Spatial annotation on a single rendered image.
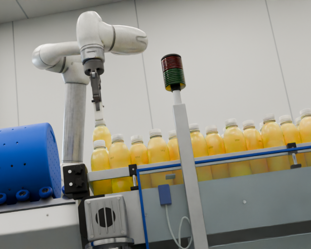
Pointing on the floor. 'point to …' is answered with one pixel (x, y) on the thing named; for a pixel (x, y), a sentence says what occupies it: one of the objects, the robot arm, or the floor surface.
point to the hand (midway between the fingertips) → (98, 113)
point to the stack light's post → (190, 177)
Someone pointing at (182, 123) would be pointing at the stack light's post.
